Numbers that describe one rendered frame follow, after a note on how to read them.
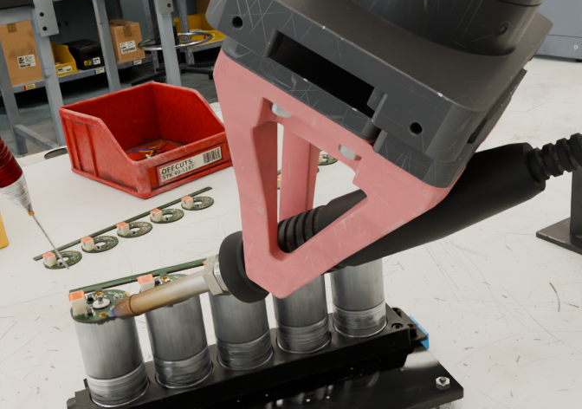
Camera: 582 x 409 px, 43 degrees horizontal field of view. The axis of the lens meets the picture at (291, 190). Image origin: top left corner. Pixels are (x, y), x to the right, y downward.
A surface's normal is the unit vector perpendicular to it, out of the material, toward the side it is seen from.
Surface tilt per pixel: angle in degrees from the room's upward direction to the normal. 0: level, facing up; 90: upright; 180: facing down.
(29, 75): 89
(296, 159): 87
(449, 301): 0
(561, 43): 90
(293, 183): 87
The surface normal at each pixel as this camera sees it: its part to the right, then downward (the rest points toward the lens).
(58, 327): -0.10, -0.93
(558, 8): -0.78, 0.30
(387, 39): 0.36, -0.76
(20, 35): 0.60, 0.26
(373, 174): -0.54, 0.62
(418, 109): -0.44, 0.37
